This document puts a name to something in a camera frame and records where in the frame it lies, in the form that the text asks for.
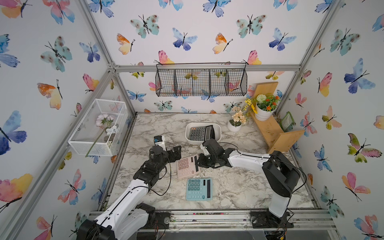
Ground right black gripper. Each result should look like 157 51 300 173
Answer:
192 152 218 167

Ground pink calculator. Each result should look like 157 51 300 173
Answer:
176 155 200 179

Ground dark grey calculator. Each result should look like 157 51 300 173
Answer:
189 125 216 142

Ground teal calculator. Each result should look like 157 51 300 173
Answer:
186 178 213 202

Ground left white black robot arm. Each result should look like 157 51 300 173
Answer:
76 146 182 240

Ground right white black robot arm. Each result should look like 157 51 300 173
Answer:
198 139 301 219

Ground white storage box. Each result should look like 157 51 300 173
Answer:
185 123 222 145

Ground small white pot cream flowers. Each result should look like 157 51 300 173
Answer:
227 107 247 132

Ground wooden corner shelf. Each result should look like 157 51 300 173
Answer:
249 81 305 155

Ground pink artificial flower stem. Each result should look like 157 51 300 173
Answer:
86 114 119 157

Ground white pot orange flowers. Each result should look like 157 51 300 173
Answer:
255 94 281 122

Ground green framed small board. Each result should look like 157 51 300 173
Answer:
280 112 296 133

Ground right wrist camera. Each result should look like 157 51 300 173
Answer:
200 142 210 156

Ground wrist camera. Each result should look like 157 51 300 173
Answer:
154 136 167 151
200 142 210 156

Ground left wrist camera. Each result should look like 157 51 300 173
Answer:
154 136 167 151

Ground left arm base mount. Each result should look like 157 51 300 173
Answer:
125 203 171 232

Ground aluminium front rail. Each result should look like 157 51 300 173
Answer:
158 209 336 232

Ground white mesh wall box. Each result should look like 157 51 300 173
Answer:
68 99 129 157

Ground black wire wall basket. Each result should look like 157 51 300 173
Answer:
155 63 248 98

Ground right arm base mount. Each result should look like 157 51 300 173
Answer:
250 210 294 229

